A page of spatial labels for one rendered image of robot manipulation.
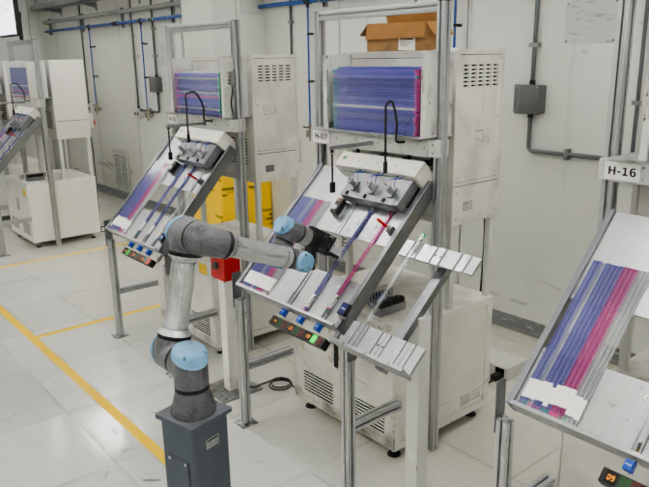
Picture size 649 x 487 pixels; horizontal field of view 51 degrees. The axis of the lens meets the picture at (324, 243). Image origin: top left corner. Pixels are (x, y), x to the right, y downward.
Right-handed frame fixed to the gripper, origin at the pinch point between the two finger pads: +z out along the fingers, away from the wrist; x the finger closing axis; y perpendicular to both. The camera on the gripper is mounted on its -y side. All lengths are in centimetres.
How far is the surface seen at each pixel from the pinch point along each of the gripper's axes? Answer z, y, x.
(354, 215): 6.3, 20.9, 7.6
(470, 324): 73, -1, -21
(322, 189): 8.6, 29.8, 37.1
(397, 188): 3.6, 35.2, -12.2
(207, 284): 35, -33, 130
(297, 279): -2.6, -13.5, 15.3
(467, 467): 77, -59, -43
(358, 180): 4.0, 36.0, 11.6
